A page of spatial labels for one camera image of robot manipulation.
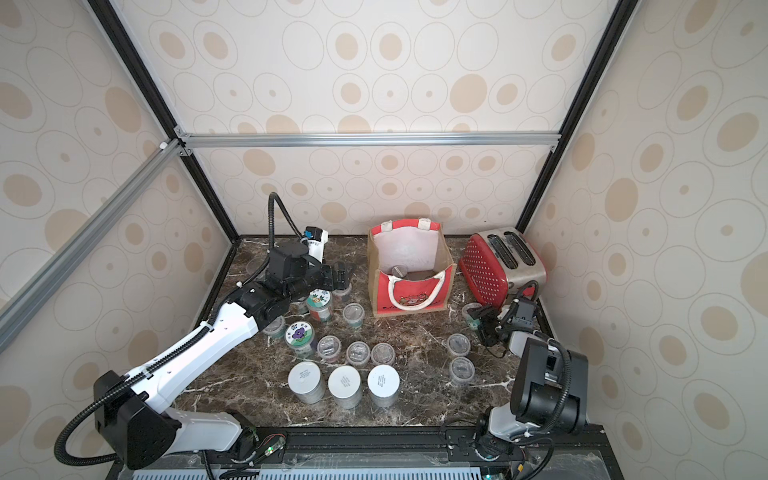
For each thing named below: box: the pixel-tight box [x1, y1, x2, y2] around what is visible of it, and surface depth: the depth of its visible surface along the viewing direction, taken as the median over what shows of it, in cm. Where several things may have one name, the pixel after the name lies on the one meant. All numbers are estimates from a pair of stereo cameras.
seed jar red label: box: [448, 333, 471, 357], surface depth 87 cm
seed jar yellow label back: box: [462, 302, 483, 332], surface depth 94 cm
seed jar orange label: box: [346, 341, 371, 368], surface depth 85 cm
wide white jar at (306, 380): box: [288, 361, 326, 405], surface depth 78 cm
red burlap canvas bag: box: [368, 218, 457, 317], surface depth 95 cm
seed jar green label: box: [342, 302, 365, 329], surface depth 94 cm
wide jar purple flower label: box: [284, 321, 315, 359], surface depth 87 cm
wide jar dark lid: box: [367, 364, 401, 408], surface depth 77 cm
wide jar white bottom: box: [328, 365, 362, 409], surface depth 77 cm
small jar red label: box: [317, 335, 342, 363], surface depth 87 cm
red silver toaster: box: [459, 227, 547, 308], surface depth 92 cm
